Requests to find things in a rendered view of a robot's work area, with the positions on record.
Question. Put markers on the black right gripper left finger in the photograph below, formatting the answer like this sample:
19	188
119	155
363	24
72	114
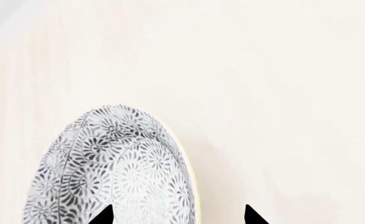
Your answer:
105	217

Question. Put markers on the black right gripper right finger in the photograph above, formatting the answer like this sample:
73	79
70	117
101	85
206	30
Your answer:
252	217

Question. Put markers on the white floral patterned bowl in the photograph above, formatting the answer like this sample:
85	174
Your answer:
113	163

